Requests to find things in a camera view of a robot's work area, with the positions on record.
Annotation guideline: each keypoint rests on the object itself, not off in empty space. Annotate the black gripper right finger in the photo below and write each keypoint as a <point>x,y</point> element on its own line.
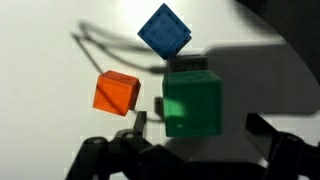
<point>288,155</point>

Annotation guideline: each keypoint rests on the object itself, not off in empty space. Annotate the dark green toy block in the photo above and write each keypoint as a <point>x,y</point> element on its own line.
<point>192,103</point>

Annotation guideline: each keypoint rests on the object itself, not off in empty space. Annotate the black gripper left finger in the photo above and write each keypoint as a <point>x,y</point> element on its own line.
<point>128,152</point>

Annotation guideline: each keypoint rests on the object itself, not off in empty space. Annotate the blue toy block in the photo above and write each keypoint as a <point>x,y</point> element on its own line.
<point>165,33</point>

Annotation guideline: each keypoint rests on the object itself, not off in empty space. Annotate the orange toy block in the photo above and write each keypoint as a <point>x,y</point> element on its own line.
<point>116,92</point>

